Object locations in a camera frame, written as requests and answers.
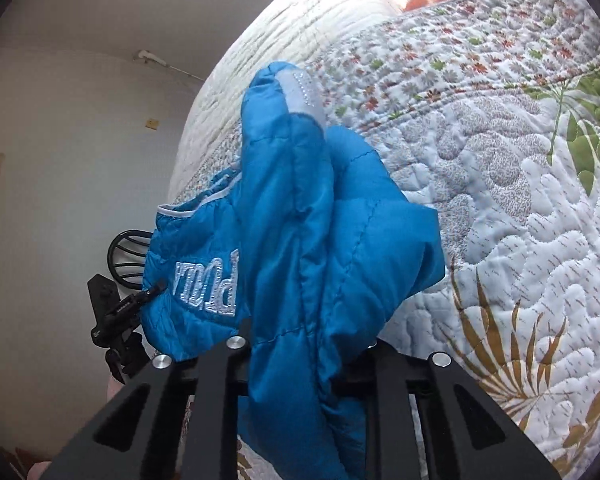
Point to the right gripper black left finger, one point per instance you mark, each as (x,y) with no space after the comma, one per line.
(170,412)

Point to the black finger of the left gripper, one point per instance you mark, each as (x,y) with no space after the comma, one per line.
(132,304)

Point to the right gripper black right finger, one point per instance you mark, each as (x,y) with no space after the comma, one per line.
(427,418)

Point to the blue quilted puffer jacket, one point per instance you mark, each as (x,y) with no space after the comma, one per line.
(309,239)

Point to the black metal chair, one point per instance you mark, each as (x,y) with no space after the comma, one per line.
(126,256)

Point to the white floral quilted bedspread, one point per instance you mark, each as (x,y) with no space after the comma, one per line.
(488,111)

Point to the beige wall switch plate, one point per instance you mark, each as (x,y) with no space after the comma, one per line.
(152,124)

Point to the white wall fixture with cord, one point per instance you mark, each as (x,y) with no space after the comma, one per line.
(148,57)

